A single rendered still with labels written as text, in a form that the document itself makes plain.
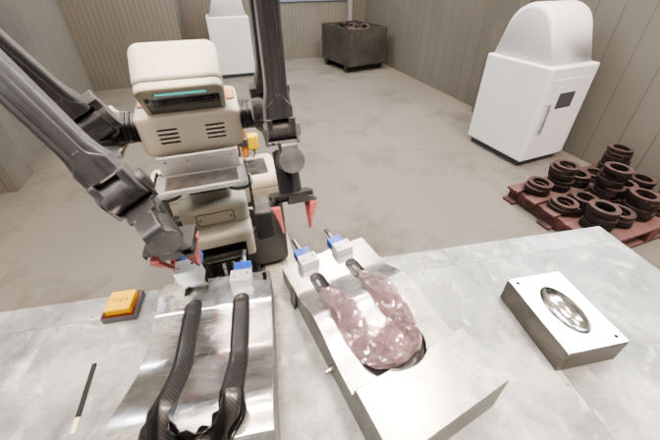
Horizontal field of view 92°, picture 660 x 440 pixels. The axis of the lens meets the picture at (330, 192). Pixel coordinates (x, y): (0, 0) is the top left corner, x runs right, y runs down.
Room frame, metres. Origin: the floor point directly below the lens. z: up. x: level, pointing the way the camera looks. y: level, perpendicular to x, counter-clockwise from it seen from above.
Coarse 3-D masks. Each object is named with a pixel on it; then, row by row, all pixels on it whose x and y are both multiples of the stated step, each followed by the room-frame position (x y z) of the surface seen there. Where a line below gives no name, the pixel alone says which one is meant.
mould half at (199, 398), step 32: (224, 288) 0.51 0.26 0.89; (256, 288) 0.51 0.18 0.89; (160, 320) 0.43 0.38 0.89; (224, 320) 0.43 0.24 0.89; (256, 320) 0.43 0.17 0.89; (160, 352) 0.36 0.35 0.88; (224, 352) 0.36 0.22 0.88; (256, 352) 0.35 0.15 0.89; (160, 384) 0.29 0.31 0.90; (192, 384) 0.28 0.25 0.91; (256, 384) 0.27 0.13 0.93; (128, 416) 0.22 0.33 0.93; (192, 416) 0.22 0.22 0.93; (256, 416) 0.22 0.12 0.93
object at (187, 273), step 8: (200, 256) 0.55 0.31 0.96; (176, 264) 0.51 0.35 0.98; (184, 264) 0.51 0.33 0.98; (192, 264) 0.51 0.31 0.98; (200, 264) 0.53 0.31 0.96; (176, 272) 0.49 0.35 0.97; (184, 272) 0.49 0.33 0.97; (192, 272) 0.49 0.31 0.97; (200, 272) 0.51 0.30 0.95; (184, 280) 0.49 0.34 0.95; (192, 280) 0.50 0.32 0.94; (200, 280) 0.50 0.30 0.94
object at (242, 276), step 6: (246, 252) 0.63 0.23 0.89; (246, 258) 0.61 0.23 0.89; (234, 264) 0.58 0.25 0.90; (240, 264) 0.58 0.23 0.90; (246, 264) 0.58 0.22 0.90; (234, 270) 0.55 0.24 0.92; (240, 270) 0.55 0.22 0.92; (246, 270) 0.55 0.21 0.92; (234, 276) 0.53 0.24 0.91; (240, 276) 0.53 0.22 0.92; (246, 276) 0.53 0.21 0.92; (234, 282) 0.51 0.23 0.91; (240, 282) 0.51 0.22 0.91; (246, 282) 0.52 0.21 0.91; (252, 282) 0.54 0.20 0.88; (234, 288) 0.51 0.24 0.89
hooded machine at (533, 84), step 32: (576, 0) 3.09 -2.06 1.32; (512, 32) 3.08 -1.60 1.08; (544, 32) 2.81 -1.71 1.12; (576, 32) 2.83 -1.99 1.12; (512, 64) 2.95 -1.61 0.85; (544, 64) 2.72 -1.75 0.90; (576, 64) 2.74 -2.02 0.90; (480, 96) 3.18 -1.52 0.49; (512, 96) 2.86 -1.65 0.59; (544, 96) 2.60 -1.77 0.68; (576, 96) 2.75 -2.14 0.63; (480, 128) 3.09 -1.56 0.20; (512, 128) 2.77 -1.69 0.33; (544, 128) 2.66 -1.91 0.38; (512, 160) 2.71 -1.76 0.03
